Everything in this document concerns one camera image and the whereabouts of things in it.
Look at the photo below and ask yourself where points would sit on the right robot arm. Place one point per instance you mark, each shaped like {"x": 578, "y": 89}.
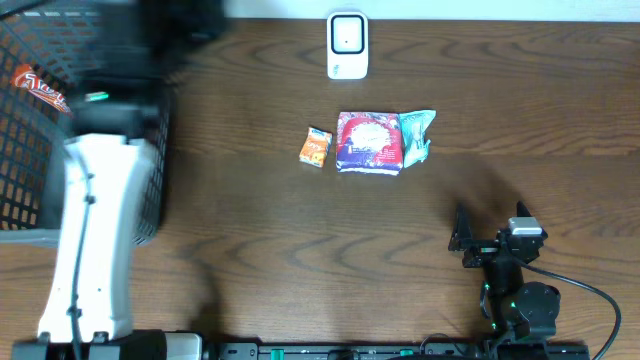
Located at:
{"x": 522, "y": 314}

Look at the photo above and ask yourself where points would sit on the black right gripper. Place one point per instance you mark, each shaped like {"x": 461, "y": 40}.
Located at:
{"x": 462, "y": 240}

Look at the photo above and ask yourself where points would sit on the orange brown snack bar wrapper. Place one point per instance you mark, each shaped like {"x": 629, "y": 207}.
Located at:
{"x": 24, "y": 77}

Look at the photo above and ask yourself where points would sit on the teal white snack packet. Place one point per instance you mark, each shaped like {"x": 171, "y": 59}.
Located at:
{"x": 414, "y": 126}

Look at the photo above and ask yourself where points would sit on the small orange snack box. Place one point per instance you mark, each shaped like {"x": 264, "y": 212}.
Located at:
{"x": 316, "y": 147}

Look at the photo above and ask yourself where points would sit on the white barcode scanner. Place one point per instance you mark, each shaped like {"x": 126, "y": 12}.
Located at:
{"x": 347, "y": 45}

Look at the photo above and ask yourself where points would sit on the grey plastic mesh basket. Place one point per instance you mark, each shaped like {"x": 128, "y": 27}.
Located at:
{"x": 109, "y": 59}

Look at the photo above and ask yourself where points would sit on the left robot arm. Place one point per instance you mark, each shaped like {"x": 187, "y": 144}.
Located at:
{"x": 88, "y": 311}

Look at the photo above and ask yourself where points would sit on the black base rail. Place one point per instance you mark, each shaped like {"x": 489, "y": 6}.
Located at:
{"x": 433, "y": 350}

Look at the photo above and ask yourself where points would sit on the red purple snack bag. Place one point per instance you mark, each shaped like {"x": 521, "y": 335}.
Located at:
{"x": 369, "y": 143}

